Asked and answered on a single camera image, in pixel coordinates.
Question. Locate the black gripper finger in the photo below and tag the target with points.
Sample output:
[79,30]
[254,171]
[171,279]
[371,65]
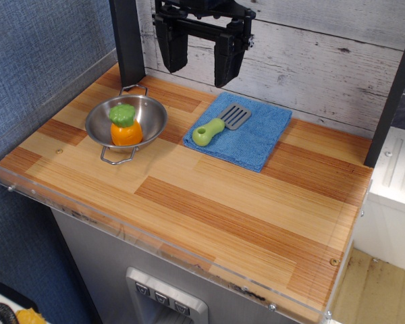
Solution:
[228,53]
[173,43]

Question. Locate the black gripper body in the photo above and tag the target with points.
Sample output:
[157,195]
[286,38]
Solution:
[207,19]

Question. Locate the green handled grey spatula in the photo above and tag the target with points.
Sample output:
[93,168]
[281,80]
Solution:
[232,117]

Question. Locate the blue folded cloth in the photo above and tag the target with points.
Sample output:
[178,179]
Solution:
[251,144]

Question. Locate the orange toy carrot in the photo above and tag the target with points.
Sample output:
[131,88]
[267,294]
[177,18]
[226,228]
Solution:
[125,129]

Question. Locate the clear acrylic table guard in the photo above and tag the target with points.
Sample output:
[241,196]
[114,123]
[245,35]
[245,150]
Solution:
[268,236]

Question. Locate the grey toy fridge cabinet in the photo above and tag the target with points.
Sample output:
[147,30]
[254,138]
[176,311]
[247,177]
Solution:
[103,259]

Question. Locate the white toy sink counter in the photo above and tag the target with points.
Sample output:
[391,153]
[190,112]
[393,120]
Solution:
[380,229]

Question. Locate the silver dispenser button panel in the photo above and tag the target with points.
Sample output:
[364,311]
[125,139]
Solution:
[158,302]

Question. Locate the yellow toy at corner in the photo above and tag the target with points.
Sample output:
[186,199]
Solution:
[29,316]

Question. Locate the black left frame post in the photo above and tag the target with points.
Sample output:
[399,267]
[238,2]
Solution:
[124,16]

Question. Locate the black frame post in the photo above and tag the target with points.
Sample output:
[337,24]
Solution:
[387,116]
[124,16]

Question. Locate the steel bowl with handles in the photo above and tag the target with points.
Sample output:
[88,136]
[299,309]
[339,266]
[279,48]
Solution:
[150,114]

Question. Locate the black right frame post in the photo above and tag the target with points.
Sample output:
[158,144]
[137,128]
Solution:
[387,116]

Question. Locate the black braided handle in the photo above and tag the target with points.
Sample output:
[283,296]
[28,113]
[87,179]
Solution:
[7,315]

